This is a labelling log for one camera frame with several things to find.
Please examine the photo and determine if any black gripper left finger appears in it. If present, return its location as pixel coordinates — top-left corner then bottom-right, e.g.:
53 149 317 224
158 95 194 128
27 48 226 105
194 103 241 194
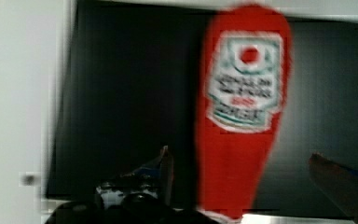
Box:
45 147 218 224

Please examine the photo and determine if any red ketchup bottle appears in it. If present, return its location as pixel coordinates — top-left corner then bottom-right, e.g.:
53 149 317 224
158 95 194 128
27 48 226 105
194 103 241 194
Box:
196 4 292 224

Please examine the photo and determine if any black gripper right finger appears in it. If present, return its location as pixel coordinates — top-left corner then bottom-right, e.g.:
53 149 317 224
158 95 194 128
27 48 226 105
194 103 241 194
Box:
309 153 358 224

